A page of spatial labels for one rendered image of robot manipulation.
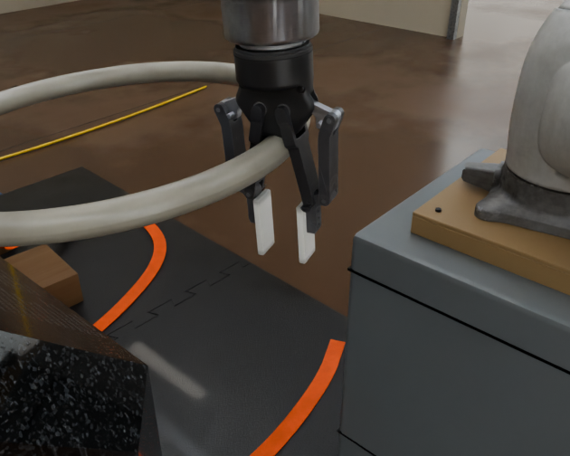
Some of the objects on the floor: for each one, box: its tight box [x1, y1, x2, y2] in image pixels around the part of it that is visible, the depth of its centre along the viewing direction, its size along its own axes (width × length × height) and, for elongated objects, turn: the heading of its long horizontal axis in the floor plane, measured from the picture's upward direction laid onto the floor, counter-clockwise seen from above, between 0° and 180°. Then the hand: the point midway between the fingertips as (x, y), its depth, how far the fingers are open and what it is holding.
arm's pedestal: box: [337, 148, 570, 456], centre depth 106 cm, size 50×50×80 cm
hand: (285, 228), depth 67 cm, fingers closed on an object, 4 cm apart
